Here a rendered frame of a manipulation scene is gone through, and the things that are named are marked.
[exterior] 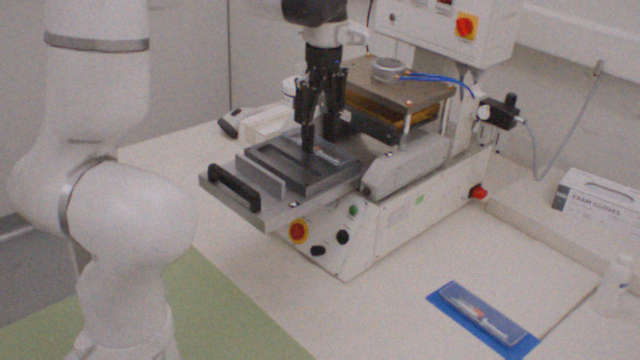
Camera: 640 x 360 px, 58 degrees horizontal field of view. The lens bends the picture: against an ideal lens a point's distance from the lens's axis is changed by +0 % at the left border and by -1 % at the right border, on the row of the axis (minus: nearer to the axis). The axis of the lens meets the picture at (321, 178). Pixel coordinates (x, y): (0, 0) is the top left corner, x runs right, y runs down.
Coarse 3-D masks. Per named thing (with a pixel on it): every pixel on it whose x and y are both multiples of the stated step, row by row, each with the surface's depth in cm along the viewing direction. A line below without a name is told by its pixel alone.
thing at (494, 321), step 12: (456, 288) 125; (456, 300) 121; (468, 300) 122; (480, 300) 122; (468, 312) 119; (480, 312) 119; (492, 312) 119; (492, 324) 116; (504, 324) 116; (504, 336) 113; (516, 336) 114
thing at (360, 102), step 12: (348, 96) 137; (360, 96) 137; (360, 108) 132; (372, 108) 132; (384, 108) 132; (432, 108) 135; (384, 120) 128; (396, 120) 127; (420, 120) 133; (432, 120) 137
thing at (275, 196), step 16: (240, 160) 120; (240, 176) 121; (256, 176) 118; (272, 176) 114; (352, 176) 123; (224, 192) 115; (272, 192) 115; (288, 192) 117; (320, 192) 117; (336, 192) 120; (240, 208) 112; (272, 208) 112; (288, 208) 112; (304, 208) 114; (256, 224) 110; (272, 224) 109
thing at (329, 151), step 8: (296, 128) 132; (296, 136) 129; (320, 144) 127; (328, 144) 127; (320, 152) 124; (328, 152) 124; (336, 152) 124; (344, 152) 124; (336, 160) 121; (344, 160) 121
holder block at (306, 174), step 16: (256, 144) 127; (272, 144) 128; (288, 144) 128; (256, 160) 123; (272, 160) 122; (288, 160) 125; (304, 160) 123; (320, 160) 123; (288, 176) 117; (304, 176) 120; (320, 176) 118; (336, 176) 119; (304, 192) 115
